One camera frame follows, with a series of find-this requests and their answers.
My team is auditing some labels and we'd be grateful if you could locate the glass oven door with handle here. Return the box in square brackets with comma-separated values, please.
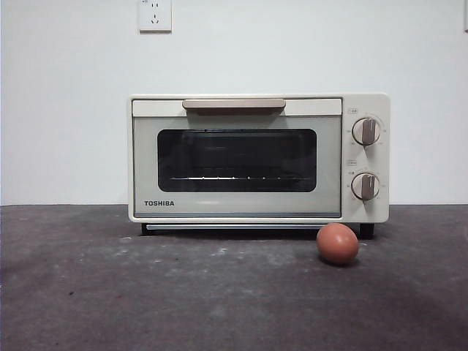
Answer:
[131, 97, 343, 219]

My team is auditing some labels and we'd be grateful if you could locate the brown egg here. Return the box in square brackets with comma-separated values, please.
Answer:
[316, 222, 360, 266]

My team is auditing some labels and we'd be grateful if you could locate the silver crumb tray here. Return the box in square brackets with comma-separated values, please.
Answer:
[146, 223, 338, 232]

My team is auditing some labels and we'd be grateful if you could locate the beige oven knob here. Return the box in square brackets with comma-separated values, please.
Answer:
[350, 172, 382, 202]
[351, 117, 382, 147]

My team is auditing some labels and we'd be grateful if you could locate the cream Toshiba toaster oven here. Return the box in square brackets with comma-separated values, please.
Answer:
[127, 91, 390, 241]

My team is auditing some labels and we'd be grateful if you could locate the metal wire oven rack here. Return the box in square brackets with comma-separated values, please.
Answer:
[170, 175, 305, 182]

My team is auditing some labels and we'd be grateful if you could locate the white wall socket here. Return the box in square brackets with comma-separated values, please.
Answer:
[138, 0, 173, 34]

